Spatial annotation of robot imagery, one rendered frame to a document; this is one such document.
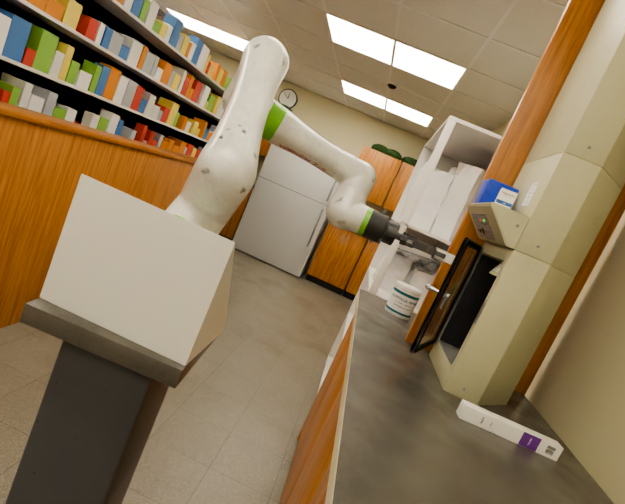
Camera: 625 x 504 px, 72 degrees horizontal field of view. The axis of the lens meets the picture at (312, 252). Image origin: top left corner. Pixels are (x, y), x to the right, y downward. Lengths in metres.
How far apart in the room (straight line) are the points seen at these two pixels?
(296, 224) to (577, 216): 5.15
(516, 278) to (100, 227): 1.09
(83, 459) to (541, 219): 1.29
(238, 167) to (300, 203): 5.37
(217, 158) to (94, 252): 0.30
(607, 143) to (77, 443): 1.50
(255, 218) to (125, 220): 5.57
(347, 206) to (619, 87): 0.80
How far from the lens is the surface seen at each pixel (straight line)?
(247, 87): 1.10
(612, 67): 1.50
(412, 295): 2.07
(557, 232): 1.41
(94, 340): 0.92
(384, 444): 0.95
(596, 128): 1.46
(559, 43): 1.89
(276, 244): 6.36
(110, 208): 0.90
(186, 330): 0.86
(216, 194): 0.93
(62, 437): 1.12
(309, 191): 6.25
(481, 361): 1.42
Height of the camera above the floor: 1.35
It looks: 8 degrees down
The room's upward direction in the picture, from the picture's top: 24 degrees clockwise
